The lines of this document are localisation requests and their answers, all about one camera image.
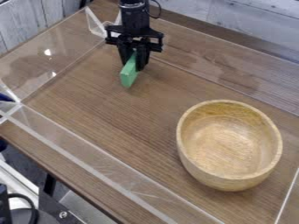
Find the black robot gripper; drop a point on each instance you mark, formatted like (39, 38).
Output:
(133, 27)

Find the green rectangular block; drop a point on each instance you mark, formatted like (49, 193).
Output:
(128, 72)

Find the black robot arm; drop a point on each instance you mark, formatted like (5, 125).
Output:
(137, 2)

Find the brown wooden bowl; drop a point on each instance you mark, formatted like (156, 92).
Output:
(228, 143)

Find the black table leg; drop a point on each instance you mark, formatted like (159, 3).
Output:
(49, 184)

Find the clear acrylic corner bracket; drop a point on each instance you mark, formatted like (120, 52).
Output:
(96, 26)

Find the clear acrylic barrier wall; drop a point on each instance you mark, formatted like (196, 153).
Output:
(116, 133)

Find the grey metal base plate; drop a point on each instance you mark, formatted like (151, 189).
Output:
(48, 213)

